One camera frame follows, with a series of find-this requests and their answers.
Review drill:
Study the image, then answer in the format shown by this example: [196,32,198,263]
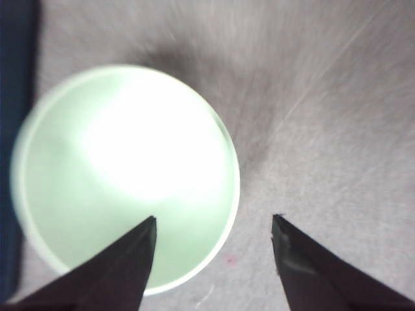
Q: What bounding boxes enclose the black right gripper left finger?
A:
[0,216,157,311]

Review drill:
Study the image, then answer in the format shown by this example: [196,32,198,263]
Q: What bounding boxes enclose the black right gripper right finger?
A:
[271,214,415,311]

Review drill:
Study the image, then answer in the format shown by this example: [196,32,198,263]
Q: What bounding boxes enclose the light green bowl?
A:
[10,64,241,297]

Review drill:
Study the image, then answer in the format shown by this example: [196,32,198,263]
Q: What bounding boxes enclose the dark blue rectangular tray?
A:
[0,0,38,300]

